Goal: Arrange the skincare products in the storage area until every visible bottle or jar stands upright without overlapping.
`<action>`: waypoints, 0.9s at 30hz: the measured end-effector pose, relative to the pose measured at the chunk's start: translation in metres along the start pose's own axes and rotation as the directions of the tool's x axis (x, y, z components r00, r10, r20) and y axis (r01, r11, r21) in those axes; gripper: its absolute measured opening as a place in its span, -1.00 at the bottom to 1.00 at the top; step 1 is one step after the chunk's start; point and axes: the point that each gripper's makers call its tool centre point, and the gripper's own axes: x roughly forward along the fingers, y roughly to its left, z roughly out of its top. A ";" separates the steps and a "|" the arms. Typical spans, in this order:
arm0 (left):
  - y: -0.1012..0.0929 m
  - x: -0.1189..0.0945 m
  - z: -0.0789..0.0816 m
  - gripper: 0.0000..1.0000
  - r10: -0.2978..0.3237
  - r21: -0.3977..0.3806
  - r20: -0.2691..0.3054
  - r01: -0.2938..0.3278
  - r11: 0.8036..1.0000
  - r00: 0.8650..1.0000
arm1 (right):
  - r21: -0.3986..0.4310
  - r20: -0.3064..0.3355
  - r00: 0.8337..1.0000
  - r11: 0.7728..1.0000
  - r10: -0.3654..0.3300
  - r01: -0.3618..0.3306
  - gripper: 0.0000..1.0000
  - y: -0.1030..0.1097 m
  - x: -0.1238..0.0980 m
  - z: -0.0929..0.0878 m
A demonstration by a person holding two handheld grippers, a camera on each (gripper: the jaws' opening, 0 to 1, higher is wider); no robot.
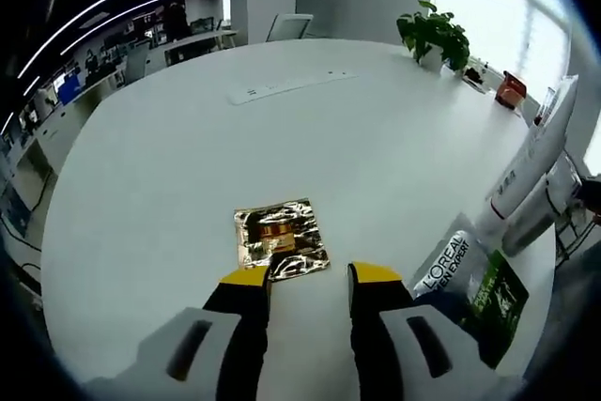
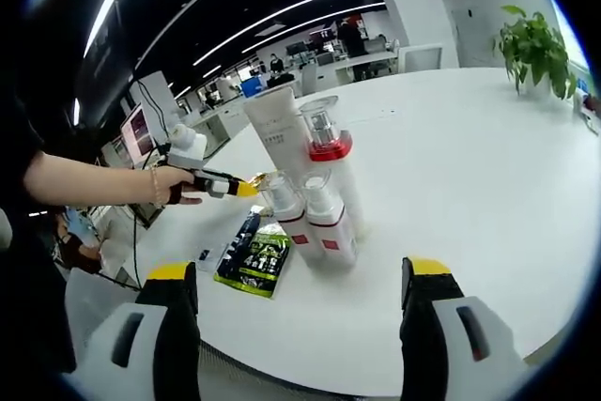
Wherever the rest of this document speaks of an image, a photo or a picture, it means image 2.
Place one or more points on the white office chair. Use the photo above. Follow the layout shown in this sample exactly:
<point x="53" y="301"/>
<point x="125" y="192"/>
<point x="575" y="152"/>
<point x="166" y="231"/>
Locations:
<point x="421" y="58"/>

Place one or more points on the grey mesh office chair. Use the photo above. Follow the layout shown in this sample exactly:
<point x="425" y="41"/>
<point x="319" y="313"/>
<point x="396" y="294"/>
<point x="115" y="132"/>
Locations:
<point x="94" y="293"/>

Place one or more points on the plush toy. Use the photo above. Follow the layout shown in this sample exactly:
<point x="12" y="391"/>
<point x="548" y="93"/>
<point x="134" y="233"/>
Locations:
<point x="28" y="279"/>

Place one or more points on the green black skincare packet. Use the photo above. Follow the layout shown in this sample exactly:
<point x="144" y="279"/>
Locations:
<point x="256" y="260"/>

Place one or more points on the blue box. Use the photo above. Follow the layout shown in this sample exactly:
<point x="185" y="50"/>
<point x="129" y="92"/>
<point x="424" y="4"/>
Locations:
<point x="251" y="87"/>

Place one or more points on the green potted plant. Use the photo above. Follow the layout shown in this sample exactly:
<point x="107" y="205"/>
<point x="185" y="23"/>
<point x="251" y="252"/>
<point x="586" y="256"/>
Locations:
<point x="535" y="49"/>

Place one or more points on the gold skincare sachet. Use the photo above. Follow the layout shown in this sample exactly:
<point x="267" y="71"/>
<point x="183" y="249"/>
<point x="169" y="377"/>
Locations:
<point x="264" y="179"/>

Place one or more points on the small black object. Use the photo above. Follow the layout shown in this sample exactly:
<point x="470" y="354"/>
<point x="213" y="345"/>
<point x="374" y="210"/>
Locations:
<point x="591" y="105"/>

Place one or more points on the white skincare tube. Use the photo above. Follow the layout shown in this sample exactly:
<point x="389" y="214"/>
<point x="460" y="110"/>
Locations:
<point x="274" y="124"/>

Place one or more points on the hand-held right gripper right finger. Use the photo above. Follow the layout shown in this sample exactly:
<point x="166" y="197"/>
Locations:
<point x="422" y="340"/>

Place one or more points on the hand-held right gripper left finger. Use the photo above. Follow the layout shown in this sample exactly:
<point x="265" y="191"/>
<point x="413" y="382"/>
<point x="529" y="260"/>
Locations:
<point x="174" y="340"/>

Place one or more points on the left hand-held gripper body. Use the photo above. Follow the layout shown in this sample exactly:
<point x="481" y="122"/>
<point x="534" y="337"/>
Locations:
<point x="188" y="152"/>

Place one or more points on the long ceiling light strip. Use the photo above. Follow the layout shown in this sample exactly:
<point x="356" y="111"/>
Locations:
<point x="282" y="13"/>

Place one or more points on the tall red-collared skincare bottle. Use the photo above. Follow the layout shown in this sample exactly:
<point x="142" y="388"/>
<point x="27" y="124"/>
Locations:
<point x="345" y="185"/>

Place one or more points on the small white skincare bottle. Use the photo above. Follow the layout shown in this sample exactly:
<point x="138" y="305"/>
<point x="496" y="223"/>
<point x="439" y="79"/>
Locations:
<point x="300" y="241"/>
<point x="331" y="232"/>

